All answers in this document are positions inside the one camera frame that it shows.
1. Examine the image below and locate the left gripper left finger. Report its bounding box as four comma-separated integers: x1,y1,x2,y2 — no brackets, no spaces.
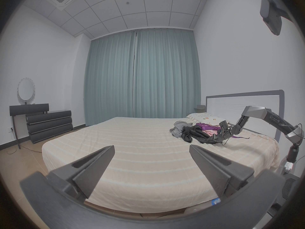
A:
49,145,116,200

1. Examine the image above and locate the bed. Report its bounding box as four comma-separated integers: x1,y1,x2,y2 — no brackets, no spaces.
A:
42,90,285,218

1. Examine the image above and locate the purple garment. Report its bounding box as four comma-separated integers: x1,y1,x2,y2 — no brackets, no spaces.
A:
196,123,251,140

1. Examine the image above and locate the black T-shirt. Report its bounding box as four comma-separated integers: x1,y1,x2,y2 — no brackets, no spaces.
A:
182,125,223,144

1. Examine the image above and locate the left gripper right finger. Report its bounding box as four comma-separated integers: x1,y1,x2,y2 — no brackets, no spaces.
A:
189,145,255,198

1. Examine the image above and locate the black chest of drawers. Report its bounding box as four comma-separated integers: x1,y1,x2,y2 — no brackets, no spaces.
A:
26,110,73,144

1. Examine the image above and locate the round white framed mirror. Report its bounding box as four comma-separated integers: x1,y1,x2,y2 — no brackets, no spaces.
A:
17,78,36,105

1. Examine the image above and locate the grey garment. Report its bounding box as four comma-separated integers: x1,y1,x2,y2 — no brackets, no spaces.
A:
170,121,193,138

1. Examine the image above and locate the black dressing table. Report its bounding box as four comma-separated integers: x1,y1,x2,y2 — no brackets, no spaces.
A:
10,104,49,150

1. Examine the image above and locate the white printed pillow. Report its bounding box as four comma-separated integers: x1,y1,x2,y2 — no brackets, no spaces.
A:
186,112,230,126

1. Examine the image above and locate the blue-green curtain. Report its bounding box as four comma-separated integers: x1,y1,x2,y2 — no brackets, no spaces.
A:
84,30,137,127
133,28,202,119

